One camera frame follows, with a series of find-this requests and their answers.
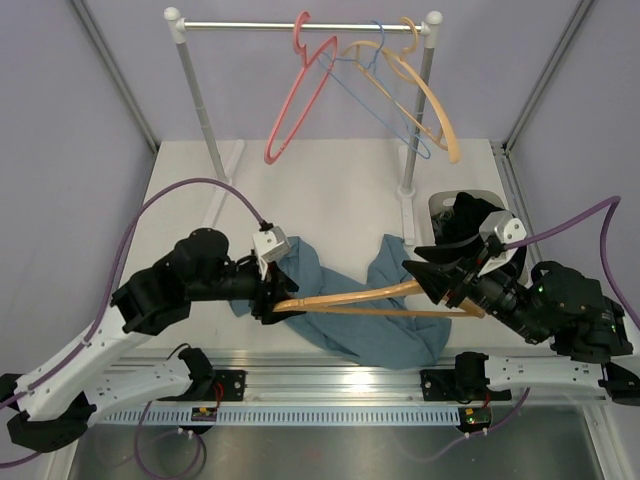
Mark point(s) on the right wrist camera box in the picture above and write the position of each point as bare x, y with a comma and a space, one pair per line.
497, 231

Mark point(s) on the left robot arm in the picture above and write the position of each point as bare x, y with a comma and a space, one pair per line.
59, 401

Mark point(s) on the beige plastic hanger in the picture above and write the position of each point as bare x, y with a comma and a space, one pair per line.
444, 136

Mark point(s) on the white laundry basket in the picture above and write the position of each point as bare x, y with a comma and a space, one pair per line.
440, 205

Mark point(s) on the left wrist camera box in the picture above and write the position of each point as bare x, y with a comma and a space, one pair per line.
270, 245

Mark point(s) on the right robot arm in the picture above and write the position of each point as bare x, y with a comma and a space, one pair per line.
561, 306

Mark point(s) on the pink plastic hanger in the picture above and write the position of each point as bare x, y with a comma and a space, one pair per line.
276, 143

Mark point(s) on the black garment in basket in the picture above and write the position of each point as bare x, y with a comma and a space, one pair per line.
462, 220

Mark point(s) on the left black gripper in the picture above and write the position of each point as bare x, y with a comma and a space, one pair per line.
279, 285

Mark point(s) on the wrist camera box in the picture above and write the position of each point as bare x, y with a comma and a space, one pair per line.
497, 231
270, 245

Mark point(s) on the brown wooden hanger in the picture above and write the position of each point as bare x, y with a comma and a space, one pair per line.
345, 303

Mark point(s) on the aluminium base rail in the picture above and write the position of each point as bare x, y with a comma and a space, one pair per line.
350, 372

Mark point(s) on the white metal clothes rack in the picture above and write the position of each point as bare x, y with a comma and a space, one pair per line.
395, 36

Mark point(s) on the slotted cable duct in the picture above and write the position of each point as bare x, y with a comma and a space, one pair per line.
419, 415

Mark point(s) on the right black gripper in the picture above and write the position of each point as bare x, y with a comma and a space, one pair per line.
455, 279

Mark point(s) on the blue-grey t shirt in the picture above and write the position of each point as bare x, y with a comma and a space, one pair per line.
389, 341

